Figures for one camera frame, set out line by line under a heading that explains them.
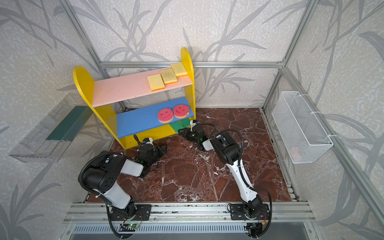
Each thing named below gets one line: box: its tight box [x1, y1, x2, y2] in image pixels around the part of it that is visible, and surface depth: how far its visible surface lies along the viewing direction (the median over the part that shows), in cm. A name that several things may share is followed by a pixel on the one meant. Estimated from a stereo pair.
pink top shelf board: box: [92, 68, 193, 108], surface depth 76 cm
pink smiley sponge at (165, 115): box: [157, 107, 174, 124], surface depth 95 cm
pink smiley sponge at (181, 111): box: [173, 104, 190, 119], surface depth 98 cm
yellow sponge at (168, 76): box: [160, 68, 178, 85], surface depth 80 cm
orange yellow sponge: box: [147, 73, 165, 92], surface depth 77 cm
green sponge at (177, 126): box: [169, 120, 185, 134], surface depth 107 cm
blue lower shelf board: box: [116, 96, 194, 139], surface depth 98 cm
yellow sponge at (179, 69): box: [171, 62, 188, 77], surface depth 84 cm
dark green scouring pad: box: [46, 106, 94, 142], surface depth 67 cm
